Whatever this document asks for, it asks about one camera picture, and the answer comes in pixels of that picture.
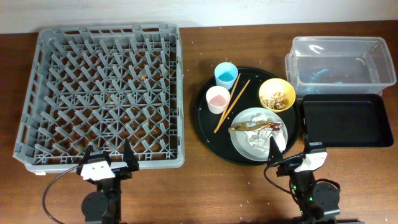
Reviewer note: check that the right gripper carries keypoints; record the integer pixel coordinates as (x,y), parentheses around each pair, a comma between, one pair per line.
(288,166)

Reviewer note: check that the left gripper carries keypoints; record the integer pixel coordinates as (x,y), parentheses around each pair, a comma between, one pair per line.
(131,163)

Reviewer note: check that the white paper napkin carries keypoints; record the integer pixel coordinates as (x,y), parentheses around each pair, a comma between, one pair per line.
(259,140)

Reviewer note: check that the grey round plate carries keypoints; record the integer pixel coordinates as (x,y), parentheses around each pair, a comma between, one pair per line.
(240,139)

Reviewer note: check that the gold brown snack wrapper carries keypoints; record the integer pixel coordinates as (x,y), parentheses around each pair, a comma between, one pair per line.
(256,126)

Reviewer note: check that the yellow plastic bowl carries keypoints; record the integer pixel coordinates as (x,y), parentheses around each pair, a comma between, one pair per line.
(278,84)

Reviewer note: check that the wooden chopstick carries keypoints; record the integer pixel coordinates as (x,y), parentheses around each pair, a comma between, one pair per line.
(224,112)
(237,98)

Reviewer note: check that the pink white plastic cup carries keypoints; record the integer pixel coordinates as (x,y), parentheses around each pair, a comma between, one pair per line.
(217,98)

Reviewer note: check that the light blue plastic cup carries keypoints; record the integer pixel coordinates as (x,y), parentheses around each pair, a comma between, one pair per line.
(225,75)

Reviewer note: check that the food scraps and rice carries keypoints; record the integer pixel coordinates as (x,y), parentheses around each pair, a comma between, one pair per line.
(276,100)

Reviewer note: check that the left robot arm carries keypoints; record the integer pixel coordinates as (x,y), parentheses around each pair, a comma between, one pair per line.
(104,205)

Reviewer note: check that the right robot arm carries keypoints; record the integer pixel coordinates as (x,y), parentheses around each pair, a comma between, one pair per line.
(317,199)

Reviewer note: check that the grey plastic dishwasher rack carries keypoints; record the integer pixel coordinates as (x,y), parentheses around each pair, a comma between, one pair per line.
(103,86)

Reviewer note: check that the clear plastic waste bin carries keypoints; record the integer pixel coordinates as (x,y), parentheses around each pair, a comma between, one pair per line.
(339,65)

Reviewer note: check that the black rectangular food tray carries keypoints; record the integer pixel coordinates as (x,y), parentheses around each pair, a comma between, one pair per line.
(347,120)

